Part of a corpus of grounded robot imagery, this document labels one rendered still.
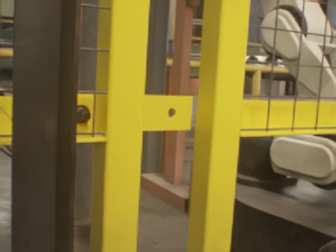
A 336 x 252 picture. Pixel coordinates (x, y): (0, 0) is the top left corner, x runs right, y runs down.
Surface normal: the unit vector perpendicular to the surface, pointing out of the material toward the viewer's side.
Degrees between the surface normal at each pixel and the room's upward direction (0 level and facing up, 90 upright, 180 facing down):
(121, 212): 90
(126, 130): 90
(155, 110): 90
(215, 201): 90
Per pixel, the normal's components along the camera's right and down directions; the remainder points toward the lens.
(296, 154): -0.79, 0.04
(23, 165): 0.50, 0.15
